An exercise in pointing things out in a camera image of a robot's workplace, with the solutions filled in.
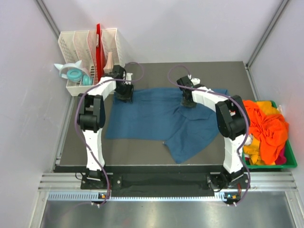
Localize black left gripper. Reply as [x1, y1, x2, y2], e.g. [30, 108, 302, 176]
[114, 81, 134, 103]

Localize blue t shirt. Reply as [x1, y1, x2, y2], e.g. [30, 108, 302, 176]
[105, 88, 219, 163]

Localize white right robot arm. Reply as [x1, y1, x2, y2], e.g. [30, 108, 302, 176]
[177, 76, 250, 188]

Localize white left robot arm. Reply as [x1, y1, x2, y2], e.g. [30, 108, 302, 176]
[76, 65, 134, 171]

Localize beige book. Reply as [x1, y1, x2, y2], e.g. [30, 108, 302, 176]
[103, 52, 114, 74]

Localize red folder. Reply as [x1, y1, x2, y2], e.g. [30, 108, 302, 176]
[95, 23, 105, 83]

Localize teal cat ear headphones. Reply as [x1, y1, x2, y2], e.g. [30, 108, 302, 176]
[54, 60, 93, 86]

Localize white file organizer rack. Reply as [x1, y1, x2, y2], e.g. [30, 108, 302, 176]
[58, 28, 125, 96]

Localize white t shirt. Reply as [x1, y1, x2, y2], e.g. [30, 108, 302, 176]
[244, 134, 253, 146]

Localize orange t shirt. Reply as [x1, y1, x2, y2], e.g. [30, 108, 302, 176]
[242, 99, 290, 165]

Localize magenta t shirt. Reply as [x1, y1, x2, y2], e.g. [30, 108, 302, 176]
[275, 146, 287, 165]

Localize green plastic basket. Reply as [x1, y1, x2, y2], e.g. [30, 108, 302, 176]
[242, 100, 298, 170]

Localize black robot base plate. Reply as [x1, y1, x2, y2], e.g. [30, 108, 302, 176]
[80, 165, 250, 197]

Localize aluminium frame post left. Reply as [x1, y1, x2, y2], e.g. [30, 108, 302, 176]
[34, 0, 60, 39]

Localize aluminium frame post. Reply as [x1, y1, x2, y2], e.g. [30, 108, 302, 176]
[246, 0, 292, 69]
[34, 0, 60, 39]

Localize grey slotted cable duct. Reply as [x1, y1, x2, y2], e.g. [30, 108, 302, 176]
[47, 191, 237, 202]

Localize aluminium frame post right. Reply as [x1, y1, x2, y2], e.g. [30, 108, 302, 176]
[246, 0, 292, 69]

